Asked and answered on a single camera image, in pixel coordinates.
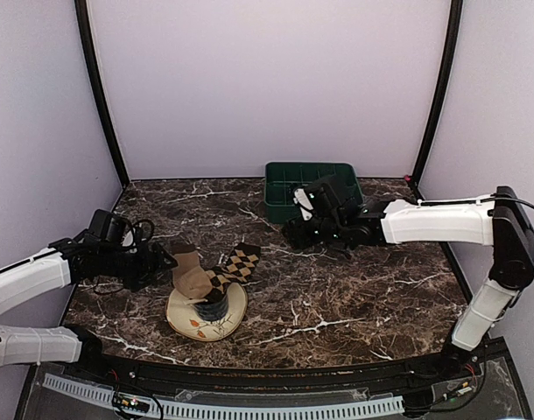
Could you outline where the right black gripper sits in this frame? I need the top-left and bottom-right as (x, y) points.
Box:
(283, 213), (346, 249)

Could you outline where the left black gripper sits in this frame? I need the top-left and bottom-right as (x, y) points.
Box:
(100, 242), (178, 293)

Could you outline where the tan brown sock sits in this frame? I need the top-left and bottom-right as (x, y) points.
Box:
(172, 244), (213, 303)

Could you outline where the brown argyle sock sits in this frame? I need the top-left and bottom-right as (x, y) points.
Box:
(205, 242), (261, 303)

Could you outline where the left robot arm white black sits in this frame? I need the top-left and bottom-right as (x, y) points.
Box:
(0, 236), (177, 382)

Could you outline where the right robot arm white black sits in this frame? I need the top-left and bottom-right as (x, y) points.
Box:
(283, 185), (534, 380)

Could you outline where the cream plate with leaf pattern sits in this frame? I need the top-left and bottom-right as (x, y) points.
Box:
(165, 283), (248, 342)

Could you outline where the dark blue ceramic cup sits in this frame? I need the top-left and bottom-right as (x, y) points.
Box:
(193, 296), (228, 322)

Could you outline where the green divided plastic tray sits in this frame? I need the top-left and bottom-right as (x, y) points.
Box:
(263, 162), (364, 225)

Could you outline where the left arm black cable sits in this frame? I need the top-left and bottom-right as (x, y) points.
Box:
(122, 218), (156, 255)

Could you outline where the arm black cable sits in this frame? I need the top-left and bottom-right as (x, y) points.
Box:
(481, 194), (534, 228)
(122, 218), (156, 255)

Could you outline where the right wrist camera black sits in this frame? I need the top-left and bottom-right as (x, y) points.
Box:
(292, 175), (347, 221)

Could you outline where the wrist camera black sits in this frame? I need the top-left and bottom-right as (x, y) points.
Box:
(292, 175), (347, 221)
(88, 209), (127, 244)

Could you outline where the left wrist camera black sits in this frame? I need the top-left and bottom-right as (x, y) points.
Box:
(88, 209), (127, 244)

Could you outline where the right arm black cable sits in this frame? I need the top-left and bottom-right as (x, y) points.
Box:
(481, 194), (534, 228)

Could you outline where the white slotted cable duct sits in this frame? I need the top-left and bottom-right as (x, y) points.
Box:
(41, 374), (404, 419)

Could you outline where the right black frame post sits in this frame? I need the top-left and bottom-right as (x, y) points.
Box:
(411, 0), (464, 186)

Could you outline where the black frame post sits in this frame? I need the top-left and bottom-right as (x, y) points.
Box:
(411, 0), (464, 186)
(74, 0), (130, 189)

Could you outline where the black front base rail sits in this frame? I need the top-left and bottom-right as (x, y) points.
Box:
(23, 338), (519, 396)

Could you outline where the left black frame post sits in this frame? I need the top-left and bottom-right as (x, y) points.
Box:
(74, 0), (130, 189)

